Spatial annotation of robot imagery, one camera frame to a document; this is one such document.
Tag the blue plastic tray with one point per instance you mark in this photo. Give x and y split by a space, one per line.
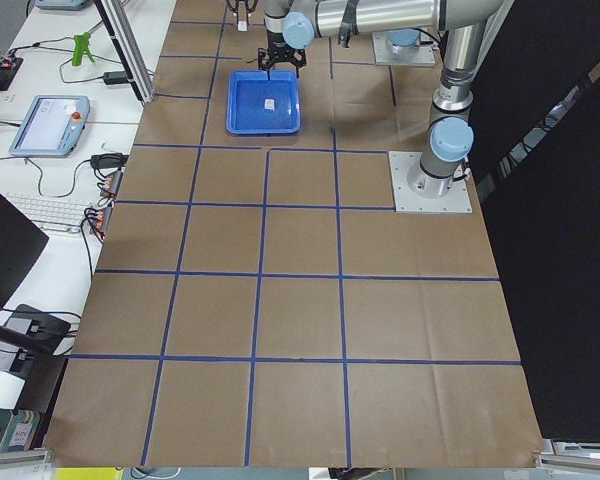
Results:
260 103

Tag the black monitor stand base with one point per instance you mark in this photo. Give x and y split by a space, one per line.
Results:
33 330

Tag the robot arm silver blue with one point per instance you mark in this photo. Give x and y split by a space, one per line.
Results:
417 37
397 28

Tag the black power adapter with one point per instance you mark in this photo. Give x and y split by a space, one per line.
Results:
114 77
108 160

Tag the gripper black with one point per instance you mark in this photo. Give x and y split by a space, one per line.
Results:
279 44
240 6

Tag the white computer keyboard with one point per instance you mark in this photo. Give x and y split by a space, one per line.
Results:
53 216

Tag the robot teach pendant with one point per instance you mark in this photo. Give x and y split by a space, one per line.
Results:
52 126

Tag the green handled reach grabber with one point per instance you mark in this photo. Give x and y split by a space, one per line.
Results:
81 49

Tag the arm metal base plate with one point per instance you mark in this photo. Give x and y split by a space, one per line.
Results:
415 192
408 47

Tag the aluminium frame post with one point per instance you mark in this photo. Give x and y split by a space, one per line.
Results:
118 27

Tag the black monitor screen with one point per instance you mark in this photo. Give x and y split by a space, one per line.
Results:
21 244

